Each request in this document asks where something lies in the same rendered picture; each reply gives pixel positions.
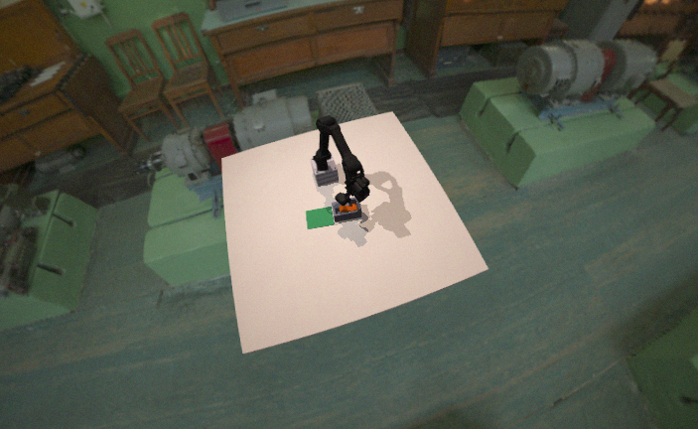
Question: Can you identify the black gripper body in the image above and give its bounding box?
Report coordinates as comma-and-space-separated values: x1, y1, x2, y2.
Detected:
335, 176, 370, 206

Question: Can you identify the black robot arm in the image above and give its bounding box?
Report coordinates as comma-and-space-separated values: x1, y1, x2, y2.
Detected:
314, 115, 370, 203

